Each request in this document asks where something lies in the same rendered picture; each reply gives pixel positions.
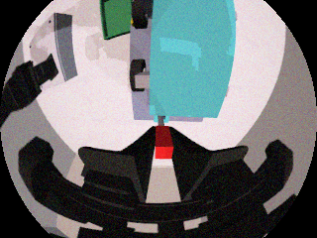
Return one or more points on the red-headed pin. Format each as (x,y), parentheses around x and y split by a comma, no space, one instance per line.
(164,144)

